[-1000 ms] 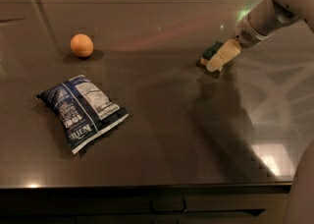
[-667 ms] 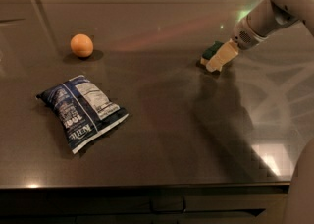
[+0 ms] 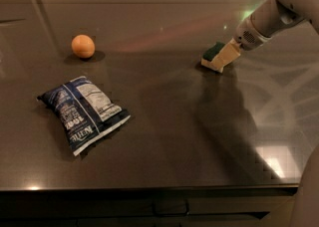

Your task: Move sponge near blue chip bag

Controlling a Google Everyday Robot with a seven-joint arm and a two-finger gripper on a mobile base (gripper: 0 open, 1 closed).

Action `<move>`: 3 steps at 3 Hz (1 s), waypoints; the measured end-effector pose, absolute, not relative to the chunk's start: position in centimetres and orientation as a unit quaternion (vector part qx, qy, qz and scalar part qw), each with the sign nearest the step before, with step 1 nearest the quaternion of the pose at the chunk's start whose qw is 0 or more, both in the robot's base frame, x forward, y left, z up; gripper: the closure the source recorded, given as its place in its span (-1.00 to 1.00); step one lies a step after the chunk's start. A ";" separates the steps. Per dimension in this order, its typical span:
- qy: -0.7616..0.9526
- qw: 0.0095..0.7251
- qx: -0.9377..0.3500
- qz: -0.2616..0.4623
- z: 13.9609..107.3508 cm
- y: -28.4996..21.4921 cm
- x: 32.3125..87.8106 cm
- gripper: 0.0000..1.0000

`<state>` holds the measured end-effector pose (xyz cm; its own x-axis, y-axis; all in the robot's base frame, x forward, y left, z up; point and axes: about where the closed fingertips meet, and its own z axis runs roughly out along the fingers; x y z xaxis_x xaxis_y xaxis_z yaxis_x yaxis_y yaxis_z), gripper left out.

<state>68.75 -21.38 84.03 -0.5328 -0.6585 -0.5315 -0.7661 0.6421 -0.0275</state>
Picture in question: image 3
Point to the black drawer handle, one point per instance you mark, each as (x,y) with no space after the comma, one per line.
(170,208)

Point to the orange ball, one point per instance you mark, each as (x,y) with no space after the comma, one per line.
(83,46)

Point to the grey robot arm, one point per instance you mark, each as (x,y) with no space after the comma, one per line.
(306,208)

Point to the green and yellow sponge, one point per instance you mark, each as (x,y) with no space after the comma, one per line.
(207,57)

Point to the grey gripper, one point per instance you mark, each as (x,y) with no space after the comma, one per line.
(246,38)

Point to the blue chip bag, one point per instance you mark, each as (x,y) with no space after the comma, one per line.
(86,113)

